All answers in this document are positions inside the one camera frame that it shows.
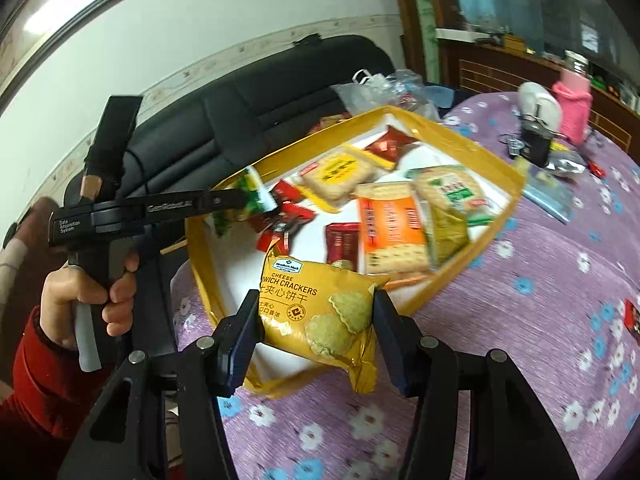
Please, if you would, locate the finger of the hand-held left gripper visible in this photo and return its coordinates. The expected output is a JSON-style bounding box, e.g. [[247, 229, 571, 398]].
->
[[141, 187, 252, 232]]

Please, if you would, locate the yellow cardboard box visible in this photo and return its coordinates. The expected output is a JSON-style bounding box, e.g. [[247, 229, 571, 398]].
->
[[184, 106, 526, 401]]

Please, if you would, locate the person's left hand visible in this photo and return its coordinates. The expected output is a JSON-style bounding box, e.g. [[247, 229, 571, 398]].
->
[[40, 255, 141, 352]]

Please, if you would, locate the round biscuit packet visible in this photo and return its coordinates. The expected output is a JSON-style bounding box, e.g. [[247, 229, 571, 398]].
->
[[407, 165, 496, 226]]

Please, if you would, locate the yellow cheese cracker packet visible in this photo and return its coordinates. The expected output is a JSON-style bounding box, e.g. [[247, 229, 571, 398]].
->
[[257, 237, 392, 395]]

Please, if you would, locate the person's left forearm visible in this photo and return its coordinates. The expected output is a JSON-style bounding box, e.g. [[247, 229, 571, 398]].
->
[[0, 305, 136, 461]]

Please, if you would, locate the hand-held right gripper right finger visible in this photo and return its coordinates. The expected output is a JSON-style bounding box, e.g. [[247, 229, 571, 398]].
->
[[372, 290, 581, 480]]

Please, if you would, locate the white plastic bag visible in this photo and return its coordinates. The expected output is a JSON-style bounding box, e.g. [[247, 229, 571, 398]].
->
[[332, 69, 441, 121]]

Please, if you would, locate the pink knitted bottle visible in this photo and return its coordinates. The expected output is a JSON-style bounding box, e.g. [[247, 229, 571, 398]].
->
[[551, 50, 593, 143]]

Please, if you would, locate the black chair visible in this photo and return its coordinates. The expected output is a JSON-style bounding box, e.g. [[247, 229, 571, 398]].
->
[[62, 34, 398, 356]]

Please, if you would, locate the white plate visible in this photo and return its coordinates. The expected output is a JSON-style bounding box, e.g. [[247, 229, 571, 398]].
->
[[517, 81, 563, 126]]

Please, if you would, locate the long dark red packet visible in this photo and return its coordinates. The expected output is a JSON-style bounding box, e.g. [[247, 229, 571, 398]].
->
[[325, 222, 363, 273]]

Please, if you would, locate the green pea packet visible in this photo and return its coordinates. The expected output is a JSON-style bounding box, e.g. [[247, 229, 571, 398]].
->
[[212, 165, 278, 236]]

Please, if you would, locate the purple floral tablecloth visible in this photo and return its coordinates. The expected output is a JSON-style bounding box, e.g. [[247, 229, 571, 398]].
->
[[170, 91, 640, 480]]

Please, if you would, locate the blue book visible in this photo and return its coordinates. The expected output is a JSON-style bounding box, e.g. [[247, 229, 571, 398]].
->
[[522, 165, 576, 223]]

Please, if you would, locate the small red snack packet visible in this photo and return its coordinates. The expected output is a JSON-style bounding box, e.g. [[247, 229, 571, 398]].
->
[[622, 299, 640, 343]]

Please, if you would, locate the wooden cabinet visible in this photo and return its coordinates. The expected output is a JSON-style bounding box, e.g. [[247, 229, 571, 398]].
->
[[400, 0, 640, 151]]

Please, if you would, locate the orange snack packet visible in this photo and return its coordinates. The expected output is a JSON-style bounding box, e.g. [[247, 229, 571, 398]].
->
[[352, 182, 436, 281]]

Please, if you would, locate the black box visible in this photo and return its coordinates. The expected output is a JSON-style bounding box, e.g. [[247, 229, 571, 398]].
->
[[520, 127, 553, 168]]

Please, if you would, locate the crumpled clear plastic bag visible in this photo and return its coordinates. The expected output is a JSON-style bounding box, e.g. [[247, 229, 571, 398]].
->
[[547, 142, 588, 173]]

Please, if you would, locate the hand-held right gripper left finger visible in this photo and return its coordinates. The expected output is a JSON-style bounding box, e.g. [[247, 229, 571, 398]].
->
[[57, 287, 266, 480]]

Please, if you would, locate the green gold snack packet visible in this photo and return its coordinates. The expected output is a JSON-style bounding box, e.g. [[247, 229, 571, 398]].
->
[[425, 205, 473, 271]]

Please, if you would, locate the white board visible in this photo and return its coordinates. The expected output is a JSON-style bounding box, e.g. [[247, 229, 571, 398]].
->
[[435, 27, 501, 43]]

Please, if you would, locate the dark red jujube packet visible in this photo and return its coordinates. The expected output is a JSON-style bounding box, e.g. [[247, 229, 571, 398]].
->
[[364, 125, 421, 163]]

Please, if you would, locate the yellow soda cracker packet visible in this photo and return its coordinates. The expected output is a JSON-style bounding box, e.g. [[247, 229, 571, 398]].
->
[[295, 144, 396, 208]]

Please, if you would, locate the red candy packet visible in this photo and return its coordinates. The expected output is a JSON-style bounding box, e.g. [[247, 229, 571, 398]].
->
[[270, 180, 317, 221], [255, 215, 301, 256]]

